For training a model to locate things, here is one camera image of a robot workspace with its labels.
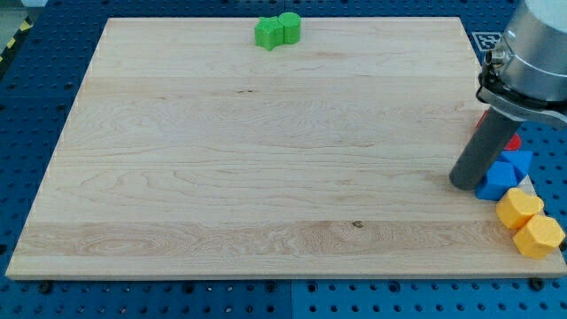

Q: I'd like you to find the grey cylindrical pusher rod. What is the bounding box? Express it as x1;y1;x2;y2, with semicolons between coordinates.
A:
449;107;522;191

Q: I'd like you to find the white fiducial marker tag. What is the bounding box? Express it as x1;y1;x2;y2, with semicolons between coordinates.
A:
471;31;501;52

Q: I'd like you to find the blue triangle block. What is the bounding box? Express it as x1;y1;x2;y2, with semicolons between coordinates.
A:
497;150;533;183

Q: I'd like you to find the blue cube block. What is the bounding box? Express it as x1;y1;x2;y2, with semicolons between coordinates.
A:
475;161;517;201

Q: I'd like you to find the red block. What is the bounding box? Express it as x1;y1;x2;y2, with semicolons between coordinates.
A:
475;110;522;151

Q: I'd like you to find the yellow hexagon block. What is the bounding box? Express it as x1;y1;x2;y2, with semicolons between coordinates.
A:
513;214;566;260

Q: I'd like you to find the wooden board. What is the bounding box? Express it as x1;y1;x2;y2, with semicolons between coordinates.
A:
6;17;566;280

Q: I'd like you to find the yellow black hazard tape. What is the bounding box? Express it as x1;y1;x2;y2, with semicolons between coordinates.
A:
1;16;34;63

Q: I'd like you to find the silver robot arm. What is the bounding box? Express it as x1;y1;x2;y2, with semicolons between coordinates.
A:
449;0;566;191

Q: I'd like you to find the yellow heart block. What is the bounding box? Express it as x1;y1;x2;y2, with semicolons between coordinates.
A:
496;188;544;230

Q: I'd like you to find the green circle block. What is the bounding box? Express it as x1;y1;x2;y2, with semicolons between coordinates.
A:
278;12;301;44

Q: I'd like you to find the green star block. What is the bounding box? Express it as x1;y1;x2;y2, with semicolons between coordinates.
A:
254;17;284;51

